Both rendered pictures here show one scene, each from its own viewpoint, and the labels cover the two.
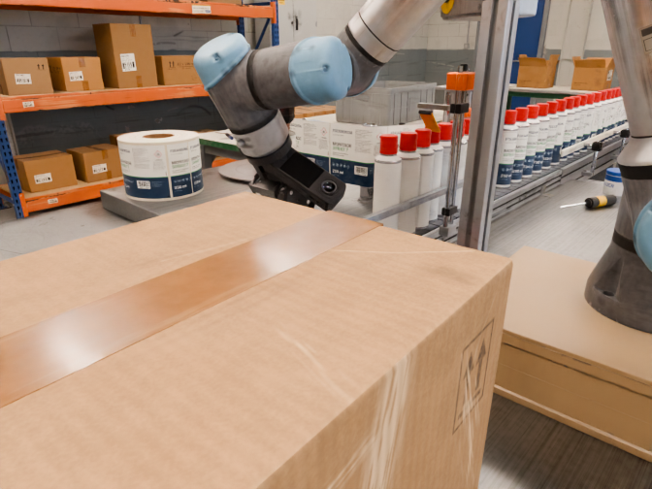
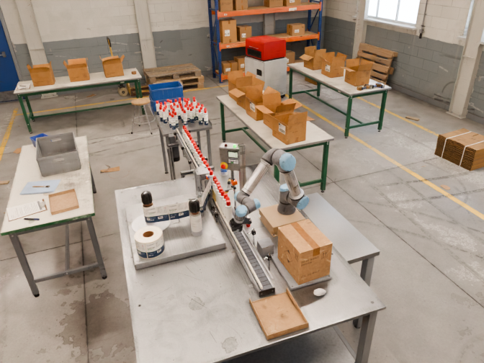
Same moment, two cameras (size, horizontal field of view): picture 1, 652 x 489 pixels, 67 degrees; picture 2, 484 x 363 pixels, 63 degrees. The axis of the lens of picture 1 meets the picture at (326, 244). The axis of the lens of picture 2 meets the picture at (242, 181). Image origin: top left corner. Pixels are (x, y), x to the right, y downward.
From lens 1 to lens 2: 2.62 m
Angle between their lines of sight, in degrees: 55
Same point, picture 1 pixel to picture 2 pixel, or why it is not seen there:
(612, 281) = (284, 209)
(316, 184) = (248, 220)
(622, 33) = (291, 187)
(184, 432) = (320, 236)
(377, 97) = (70, 157)
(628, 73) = (292, 190)
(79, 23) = not seen: outside the picture
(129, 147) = (154, 242)
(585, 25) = (36, 27)
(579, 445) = not seen: hidden behind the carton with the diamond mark
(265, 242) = (297, 229)
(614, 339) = (291, 217)
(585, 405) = not seen: hidden behind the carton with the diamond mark
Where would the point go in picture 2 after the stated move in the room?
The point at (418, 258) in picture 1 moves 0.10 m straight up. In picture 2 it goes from (305, 222) to (306, 211)
